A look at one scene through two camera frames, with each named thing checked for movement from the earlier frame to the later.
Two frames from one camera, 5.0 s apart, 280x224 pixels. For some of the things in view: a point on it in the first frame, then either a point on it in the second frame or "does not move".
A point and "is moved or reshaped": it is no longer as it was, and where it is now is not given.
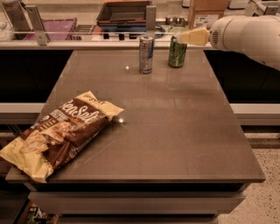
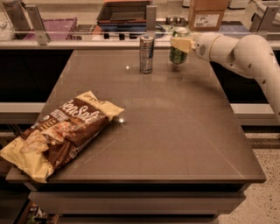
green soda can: x=177 y=53 is moved or reshaped
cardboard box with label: x=204 y=13 does not move
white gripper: x=223 y=34 → x=204 y=45
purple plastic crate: x=56 y=25 does not move
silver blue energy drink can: x=146 y=48 does not move
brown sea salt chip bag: x=53 y=137 does not move
